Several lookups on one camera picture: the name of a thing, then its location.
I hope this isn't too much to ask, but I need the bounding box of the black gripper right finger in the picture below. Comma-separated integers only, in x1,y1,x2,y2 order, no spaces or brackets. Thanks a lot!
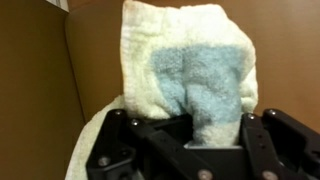
241,109,320,180

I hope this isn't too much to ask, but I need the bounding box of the white and blue towel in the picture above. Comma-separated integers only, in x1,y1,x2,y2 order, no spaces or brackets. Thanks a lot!
64,0,259,180

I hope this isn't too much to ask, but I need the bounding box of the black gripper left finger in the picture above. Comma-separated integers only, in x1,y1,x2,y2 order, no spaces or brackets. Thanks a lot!
85,109,218,180

